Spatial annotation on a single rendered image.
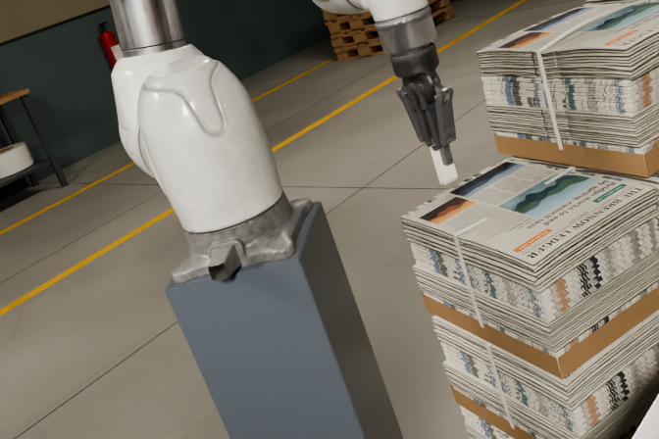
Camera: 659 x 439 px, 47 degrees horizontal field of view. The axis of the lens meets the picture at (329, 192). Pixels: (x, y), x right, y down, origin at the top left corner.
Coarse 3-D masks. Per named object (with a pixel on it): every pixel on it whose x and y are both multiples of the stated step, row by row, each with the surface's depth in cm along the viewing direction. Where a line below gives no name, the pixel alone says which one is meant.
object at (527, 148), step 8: (496, 136) 156; (504, 136) 154; (496, 144) 157; (504, 144) 155; (512, 144) 153; (520, 144) 151; (528, 144) 148; (536, 144) 146; (544, 144) 144; (504, 152) 156; (512, 152) 154; (520, 152) 152; (528, 152) 150; (536, 152) 147; (544, 152) 145; (544, 160) 146; (552, 160) 144
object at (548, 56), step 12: (612, 12) 145; (624, 12) 142; (588, 24) 142; (600, 24) 139; (564, 36) 139; (576, 36) 137; (552, 48) 135; (552, 60) 134; (552, 72) 135; (540, 84) 139; (552, 84) 136; (540, 96) 140; (552, 96) 138; (564, 108) 136; (564, 120) 137; (552, 132) 141; (564, 132) 138
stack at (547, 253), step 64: (448, 192) 149; (512, 192) 139; (576, 192) 131; (640, 192) 124; (448, 256) 136; (512, 256) 118; (576, 256) 119; (640, 256) 126; (512, 320) 127; (576, 320) 121; (512, 384) 137; (576, 384) 122; (640, 384) 131
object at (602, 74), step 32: (608, 32) 130; (640, 32) 123; (576, 64) 129; (608, 64) 123; (640, 64) 120; (576, 96) 132; (608, 96) 125; (640, 96) 123; (576, 128) 135; (608, 128) 128; (640, 128) 124
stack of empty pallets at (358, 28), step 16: (432, 0) 801; (448, 0) 824; (336, 16) 784; (352, 16) 770; (368, 16) 757; (432, 16) 801; (448, 16) 823; (336, 32) 792; (352, 32) 778; (368, 32) 773; (336, 48) 801; (352, 48) 786; (368, 48) 771
